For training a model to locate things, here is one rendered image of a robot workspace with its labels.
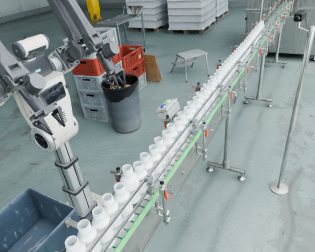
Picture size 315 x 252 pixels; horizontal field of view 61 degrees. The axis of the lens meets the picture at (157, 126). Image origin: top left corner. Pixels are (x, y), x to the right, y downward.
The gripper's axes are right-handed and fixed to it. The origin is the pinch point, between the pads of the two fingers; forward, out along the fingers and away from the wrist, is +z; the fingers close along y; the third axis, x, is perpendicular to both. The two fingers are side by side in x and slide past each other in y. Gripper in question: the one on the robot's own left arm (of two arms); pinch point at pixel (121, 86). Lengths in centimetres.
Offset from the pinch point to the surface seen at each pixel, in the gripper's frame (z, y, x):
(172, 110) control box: 26.5, 14.8, -10.0
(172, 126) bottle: 26.8, -8.9, -21.8
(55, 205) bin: 29, -53, 26
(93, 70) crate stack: -21, 138, 146
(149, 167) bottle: 30, -36, -21
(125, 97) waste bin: 23, 122, 111
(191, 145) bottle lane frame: 43.0, -0.7, -20.1
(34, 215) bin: 32, -55, 47
